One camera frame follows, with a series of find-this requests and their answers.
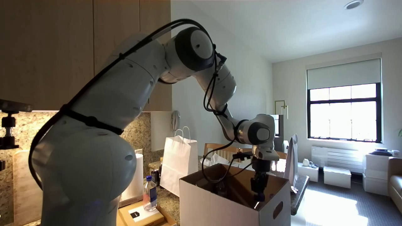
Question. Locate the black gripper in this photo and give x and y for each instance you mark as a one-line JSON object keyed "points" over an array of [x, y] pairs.
{"points": [[260, 170]]}

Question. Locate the clear bottle blue cap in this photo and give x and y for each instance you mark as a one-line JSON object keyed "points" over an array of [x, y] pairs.
{"points": [[151, 192]]}

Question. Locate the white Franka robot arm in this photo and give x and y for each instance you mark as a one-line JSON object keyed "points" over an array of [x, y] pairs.
{"points": [[83, 167]]}

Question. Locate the white cardboard storage box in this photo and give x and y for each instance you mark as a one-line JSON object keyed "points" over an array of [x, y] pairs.
{"points": [[218, 208]]}

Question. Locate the small white floor box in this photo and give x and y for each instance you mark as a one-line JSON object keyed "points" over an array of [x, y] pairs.
{"points": [[309, 170]]}

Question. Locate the wide white floor box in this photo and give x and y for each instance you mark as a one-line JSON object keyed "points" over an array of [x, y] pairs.
{"points": [[337, 175]]}

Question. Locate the grey dining table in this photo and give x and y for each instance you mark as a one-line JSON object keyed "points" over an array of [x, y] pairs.
{"points": [[299, 193]]}

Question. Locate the white printed shopping bag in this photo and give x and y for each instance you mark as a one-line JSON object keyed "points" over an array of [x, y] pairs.
{"points": [[292, 160]]}

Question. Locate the white plastic bag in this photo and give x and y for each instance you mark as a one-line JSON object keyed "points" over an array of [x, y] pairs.
{"points": [[218, 159]]}

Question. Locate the flat screen television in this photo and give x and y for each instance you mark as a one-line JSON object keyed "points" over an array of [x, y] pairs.
{"points": [[279, 125]]}

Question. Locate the white radiator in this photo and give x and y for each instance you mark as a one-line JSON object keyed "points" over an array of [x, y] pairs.
{"points": [[339, 155]]}

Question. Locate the dark jar cork lid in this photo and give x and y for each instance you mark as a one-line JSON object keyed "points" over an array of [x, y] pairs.
{"points": [[155, 170]]}

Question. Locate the black framed window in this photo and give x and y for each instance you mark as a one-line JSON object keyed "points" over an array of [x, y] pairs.
{"points": [[343, 120]]}

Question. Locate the white printed paper sheet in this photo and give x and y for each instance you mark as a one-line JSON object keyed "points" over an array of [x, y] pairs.
{"points": [[146, 211]]}

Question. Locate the white drawer cabinet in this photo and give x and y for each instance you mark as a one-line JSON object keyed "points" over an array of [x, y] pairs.
{"points": [[377, 175]]}

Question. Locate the white paper roll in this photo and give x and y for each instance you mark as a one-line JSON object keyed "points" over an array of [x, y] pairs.
{"points": [[136, 179]]}

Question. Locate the flat tan cardboard tray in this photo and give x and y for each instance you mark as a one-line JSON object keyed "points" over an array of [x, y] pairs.
{"points": [[126, 218]]}

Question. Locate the grey sofa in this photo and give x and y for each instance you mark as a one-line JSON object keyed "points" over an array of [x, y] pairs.
{"points": [[397, 183]]}

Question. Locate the white roller blind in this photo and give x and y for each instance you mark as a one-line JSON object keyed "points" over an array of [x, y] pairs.
{"points": [[343, 72]]}

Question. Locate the round ceiling smoke detector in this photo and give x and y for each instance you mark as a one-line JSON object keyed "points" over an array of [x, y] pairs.
{"points": [[353, 3]]}

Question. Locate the white wall intercom phone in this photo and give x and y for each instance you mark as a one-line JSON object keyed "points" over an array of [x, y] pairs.
{"points": [[175, 119]]}

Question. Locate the wooden wall cabinet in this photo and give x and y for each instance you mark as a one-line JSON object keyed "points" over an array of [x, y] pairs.
{"points": [[42, 50]]}

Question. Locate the black camera tripod mount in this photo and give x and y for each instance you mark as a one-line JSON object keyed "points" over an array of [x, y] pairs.
{"points": [[8, 123]]}

